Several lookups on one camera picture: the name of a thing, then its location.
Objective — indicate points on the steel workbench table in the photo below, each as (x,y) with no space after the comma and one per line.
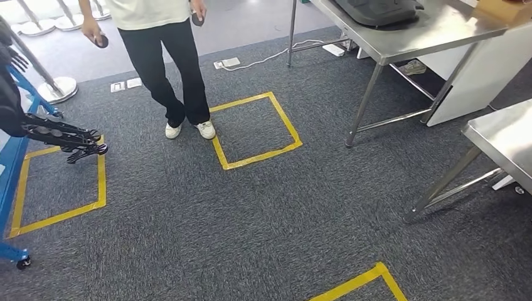
(507,133)

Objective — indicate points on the blue metal shelf rack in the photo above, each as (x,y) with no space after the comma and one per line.
(8,166)

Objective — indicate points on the yellow floor tape square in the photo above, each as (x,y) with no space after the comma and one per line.
(257,157)
(101,187)
(357,282)

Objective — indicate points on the white power strip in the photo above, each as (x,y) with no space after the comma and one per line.
(333,50)
(227,63)

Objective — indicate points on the person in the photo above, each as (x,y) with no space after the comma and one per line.
(166,62)

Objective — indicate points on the black round hand controller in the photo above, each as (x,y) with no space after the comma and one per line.
(102,41)
(198,19)

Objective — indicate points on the white floor outlet plate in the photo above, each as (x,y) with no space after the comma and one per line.
(134,83)
(117,87)

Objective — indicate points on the person's foot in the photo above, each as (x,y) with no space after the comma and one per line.
(413,67)

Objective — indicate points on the dark grey moulded panel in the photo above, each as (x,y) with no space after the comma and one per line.
(374,12)

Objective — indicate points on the black humanoid robot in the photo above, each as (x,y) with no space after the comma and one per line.
(62,137)

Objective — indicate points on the white desk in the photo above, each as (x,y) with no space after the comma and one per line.
(490,74)

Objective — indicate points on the white plastic block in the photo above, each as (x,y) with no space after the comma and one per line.
(503,182)

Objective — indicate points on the cardboard box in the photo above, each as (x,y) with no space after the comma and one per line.
(507,10)

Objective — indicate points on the silver stanchion post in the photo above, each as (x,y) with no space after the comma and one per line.
(58,89)
(35,27)
(101,14)
(70,23)

